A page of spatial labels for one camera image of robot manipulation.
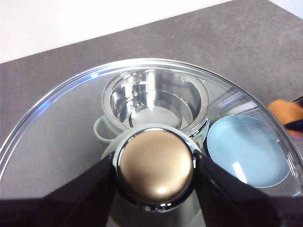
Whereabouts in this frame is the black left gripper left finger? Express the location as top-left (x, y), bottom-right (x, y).
top-left (0, 155), bottom-right (117, 227)

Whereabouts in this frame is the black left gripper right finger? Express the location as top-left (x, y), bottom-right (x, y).
top-left (196, 153), bottom-right (303, 227)

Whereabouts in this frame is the brown potato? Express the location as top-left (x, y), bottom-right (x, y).
top-left (268, 99), bottom-right (303, 138)

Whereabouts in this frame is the glass lid with green knob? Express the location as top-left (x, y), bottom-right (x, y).
top-left (0, 57), bottom-right (303, 227)

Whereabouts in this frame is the blue round plate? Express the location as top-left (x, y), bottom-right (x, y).
top-left (206, 114), bottom-right (292, 189)

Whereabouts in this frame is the pale green electric steamer pot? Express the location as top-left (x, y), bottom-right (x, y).
top-left (93, 68), bottom-right (211, 148)

